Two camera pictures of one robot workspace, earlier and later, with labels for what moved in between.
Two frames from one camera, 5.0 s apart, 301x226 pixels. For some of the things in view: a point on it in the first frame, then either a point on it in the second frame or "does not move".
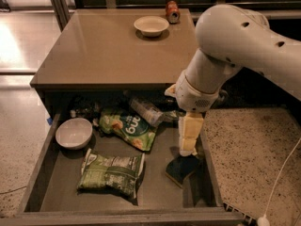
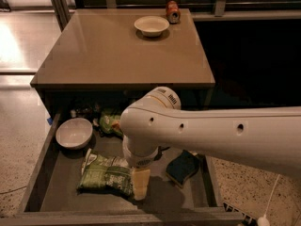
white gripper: [192, 97] to [140, 159]
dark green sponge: [181, 167] does not move
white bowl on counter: [151, 25] does not move
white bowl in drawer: [73, 133] does not move
